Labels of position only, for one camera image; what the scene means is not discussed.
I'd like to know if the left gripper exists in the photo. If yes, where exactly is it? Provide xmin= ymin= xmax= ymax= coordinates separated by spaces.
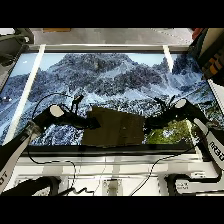
xmin=73 ymin=116 xmax=102 ymax=131

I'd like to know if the brown garment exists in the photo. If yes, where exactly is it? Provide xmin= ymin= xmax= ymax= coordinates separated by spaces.
xmin=81 ymin=105 xmax=147 ymax=148

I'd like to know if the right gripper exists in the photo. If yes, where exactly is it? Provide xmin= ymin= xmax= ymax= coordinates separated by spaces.
xmin=143 ymin=114 xmax=170 ymax=132

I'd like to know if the heap of clothes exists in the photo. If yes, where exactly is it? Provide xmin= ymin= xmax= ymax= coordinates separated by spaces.
xmin=187 ymin=27 xmax=224 ymax=88

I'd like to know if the black cable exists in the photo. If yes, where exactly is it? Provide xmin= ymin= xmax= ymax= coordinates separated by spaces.
xmin=31 ymin=92 xmax=74 ymax=121
xmin=129 ymin=130 xmax=211 ymax=197
xmin=26 ymin=144 xmax=108 ymax=197

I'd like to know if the silver frame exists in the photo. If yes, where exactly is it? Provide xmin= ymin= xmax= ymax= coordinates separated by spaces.
xmin=13 ymin=153 xmax=224 ymax=197

